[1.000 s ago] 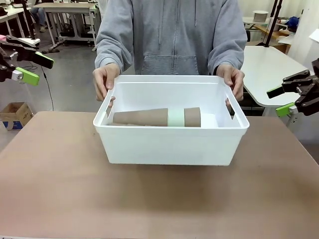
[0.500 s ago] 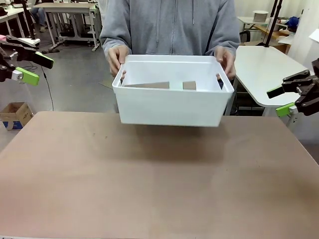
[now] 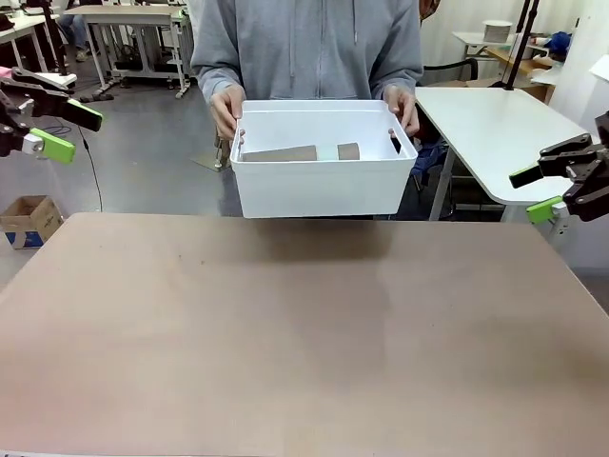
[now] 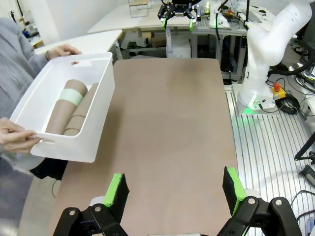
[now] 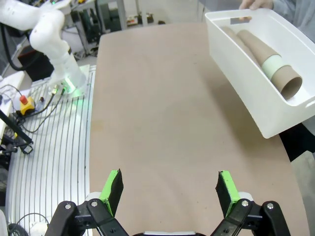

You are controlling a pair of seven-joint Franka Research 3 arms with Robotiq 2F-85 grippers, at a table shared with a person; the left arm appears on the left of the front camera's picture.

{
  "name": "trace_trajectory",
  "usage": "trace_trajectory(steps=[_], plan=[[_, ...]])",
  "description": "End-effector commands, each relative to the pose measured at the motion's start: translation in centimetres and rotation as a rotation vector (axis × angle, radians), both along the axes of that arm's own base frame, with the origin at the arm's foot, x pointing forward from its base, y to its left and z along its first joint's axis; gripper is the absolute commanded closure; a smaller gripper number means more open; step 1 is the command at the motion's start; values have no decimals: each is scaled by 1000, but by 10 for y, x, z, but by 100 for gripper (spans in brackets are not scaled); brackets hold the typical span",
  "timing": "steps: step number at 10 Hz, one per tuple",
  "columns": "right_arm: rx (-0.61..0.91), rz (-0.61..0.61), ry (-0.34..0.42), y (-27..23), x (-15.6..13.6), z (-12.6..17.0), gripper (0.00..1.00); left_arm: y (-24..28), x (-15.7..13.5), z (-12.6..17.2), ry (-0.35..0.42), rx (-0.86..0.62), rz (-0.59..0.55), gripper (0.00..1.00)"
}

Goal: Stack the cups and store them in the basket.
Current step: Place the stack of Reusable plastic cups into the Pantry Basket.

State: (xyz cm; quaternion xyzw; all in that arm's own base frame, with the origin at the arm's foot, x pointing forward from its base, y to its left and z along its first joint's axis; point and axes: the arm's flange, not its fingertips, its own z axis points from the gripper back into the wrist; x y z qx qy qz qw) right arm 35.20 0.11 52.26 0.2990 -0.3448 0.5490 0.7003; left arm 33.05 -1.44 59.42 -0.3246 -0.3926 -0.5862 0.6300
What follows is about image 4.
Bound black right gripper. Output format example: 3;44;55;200
158;0;202;31

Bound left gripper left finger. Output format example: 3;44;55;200
53;173;131;236

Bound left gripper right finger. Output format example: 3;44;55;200
216;166;303;236

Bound beige plastic cup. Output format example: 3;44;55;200
63;126;83;136
66;114;87;130
64;79;89;97
71;83;99;119
45;98;78;135

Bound white plastic storage basket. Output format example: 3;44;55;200
9;51;116;163

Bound person left forearm grey sleeve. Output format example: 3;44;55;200
22;46;50;82

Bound person right hand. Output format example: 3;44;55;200
0;117;41;154

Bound person left hand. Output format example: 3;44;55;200
45;43;83;61

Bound cardboard boxes under table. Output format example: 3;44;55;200
141;31;167;49

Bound ribbed aluminium base platform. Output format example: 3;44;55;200
223;85;315;236

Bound long white work table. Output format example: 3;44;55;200
87;11;171;35

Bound person black trousers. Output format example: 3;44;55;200
29;157;68;181

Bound white side table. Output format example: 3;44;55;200
34;29;123;67

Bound yellow red emergency stop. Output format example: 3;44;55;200
270;83;287;101

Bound person torso grey hoodie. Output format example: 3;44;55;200
0;17;49;173

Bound wire frame rack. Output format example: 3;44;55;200
127;0;152;19

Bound aluminium profile frame table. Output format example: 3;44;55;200
191;23;248;82

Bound black floor cable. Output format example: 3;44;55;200
50;180;59;198

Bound black camera tripod leg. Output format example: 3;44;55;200
294;132;315;166

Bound coiled black cables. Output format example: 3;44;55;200
277;94;301;115

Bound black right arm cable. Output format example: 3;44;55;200
267;48;315;77

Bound white bench with cables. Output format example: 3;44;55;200
287;61;315;118

